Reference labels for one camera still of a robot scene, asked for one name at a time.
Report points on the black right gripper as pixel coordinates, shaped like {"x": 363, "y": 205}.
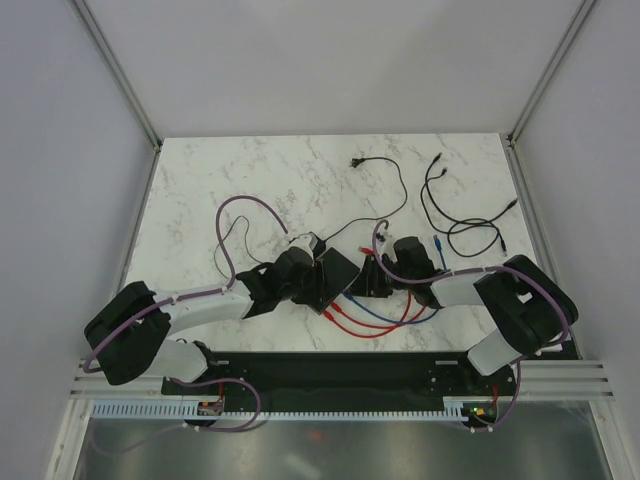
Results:
{"x": 368, "y": 283}

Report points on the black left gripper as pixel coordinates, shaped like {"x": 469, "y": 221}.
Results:
{"x": 313, "y": 296}

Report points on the black network switch box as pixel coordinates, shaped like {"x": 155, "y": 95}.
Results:
{"x": 331, "y": 274}

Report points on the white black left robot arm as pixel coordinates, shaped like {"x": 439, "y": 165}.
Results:
{"x": 131, "y": 335}

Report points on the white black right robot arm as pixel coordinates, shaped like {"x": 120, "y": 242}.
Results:
{"x": 529, "y": 310}

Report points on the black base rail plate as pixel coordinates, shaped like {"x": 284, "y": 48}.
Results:
{"x": 241, "y": 396}

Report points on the aluminium frame rail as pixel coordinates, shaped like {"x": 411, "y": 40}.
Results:
{"x": 441, "y": 374}

